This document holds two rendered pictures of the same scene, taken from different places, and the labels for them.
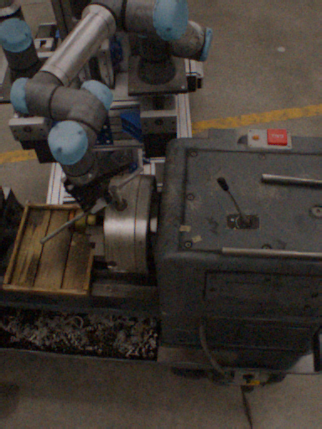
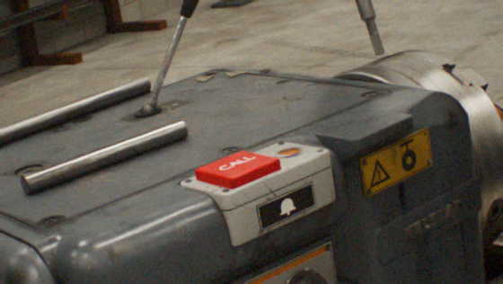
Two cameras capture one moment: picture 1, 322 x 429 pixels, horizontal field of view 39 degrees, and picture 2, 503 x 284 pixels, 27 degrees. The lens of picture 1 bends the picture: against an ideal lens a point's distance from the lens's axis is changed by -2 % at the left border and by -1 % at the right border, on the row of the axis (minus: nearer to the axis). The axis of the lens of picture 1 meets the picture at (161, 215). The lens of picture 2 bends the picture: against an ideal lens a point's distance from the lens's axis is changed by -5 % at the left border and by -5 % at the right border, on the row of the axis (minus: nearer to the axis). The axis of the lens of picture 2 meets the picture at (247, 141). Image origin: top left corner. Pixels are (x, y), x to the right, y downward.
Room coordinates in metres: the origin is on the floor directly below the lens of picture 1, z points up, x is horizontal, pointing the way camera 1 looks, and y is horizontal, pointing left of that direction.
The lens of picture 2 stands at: (1.67, -1.04, 1.57)
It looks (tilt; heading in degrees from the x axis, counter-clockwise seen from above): 16 degrees down; 136
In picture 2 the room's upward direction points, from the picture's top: 10 degrees counter-clockwise
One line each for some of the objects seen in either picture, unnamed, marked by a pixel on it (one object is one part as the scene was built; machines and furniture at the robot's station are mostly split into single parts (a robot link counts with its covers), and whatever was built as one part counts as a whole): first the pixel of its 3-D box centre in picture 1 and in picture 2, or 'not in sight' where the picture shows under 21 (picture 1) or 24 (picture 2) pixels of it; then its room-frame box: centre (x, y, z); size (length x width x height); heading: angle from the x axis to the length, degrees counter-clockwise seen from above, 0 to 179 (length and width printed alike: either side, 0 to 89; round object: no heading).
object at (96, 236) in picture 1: (101, 245); not in sight; (0.72, 0.19, 1.08); 0.12 x 0.11 x 0.05; 171
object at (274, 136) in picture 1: (277, 137); (238, 173); (0.95, -0.37, 1.26); 0.06 x 0.06 x 0.02; 81
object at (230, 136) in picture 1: (222, 140); (362, 136); (0.97, -0.21, 1.24); 0.09 x 0.08 x 0.03; 81
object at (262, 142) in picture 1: (267, 144); (260, 190); (0.95, -0.35, 1.23); 0.13 x 0.08 x 0.05; 81
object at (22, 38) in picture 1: (17, 42); not in sight; (1.45, 0.47, 1.33); 0.13 x 0.12 x 0.14; 19
